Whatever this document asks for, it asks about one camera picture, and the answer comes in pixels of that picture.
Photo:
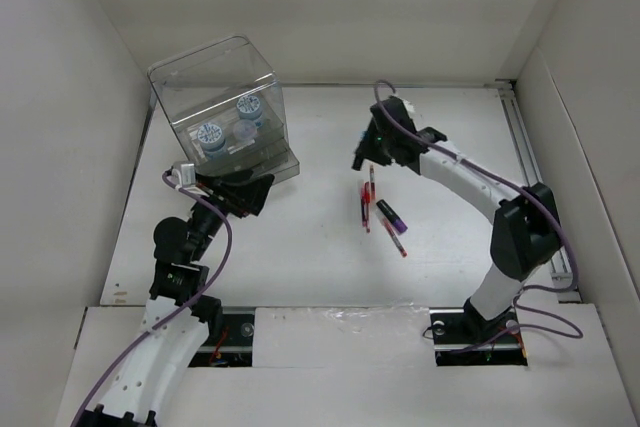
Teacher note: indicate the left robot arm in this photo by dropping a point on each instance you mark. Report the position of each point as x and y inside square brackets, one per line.
[179, 316]

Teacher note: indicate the red pen middle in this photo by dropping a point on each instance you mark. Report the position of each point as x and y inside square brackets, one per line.
[369, 196]

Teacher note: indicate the red pen lower right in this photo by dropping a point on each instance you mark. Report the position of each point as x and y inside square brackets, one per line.
[394, 238]

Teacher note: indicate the small dark glitter jar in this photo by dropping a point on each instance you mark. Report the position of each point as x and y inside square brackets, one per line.
[245, 130]

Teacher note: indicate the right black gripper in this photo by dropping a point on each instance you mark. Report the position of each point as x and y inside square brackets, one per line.
[365, 149]

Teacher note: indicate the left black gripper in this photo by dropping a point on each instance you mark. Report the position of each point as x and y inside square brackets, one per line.
[239, 196]

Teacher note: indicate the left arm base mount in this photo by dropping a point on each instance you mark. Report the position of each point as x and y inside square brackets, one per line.
[231, 346]

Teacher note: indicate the aluminium rail right side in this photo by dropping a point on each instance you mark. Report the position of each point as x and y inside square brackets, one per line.
[563, 269]

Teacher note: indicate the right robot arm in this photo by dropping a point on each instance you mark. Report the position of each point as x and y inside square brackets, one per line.
[524, 219]

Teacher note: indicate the clear acrylic drawer organizer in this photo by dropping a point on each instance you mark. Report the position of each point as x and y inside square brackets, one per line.
[203, 85]

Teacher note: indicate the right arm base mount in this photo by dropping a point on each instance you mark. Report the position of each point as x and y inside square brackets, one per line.
[459, 342]

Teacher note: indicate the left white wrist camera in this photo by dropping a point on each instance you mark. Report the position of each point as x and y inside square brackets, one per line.
[183, 174]

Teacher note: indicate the purple highlighter marker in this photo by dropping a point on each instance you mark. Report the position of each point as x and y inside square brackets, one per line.
[391, 216]

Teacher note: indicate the blue slime jar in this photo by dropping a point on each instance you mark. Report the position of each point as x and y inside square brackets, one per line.
[250, 108]
[211, 139]

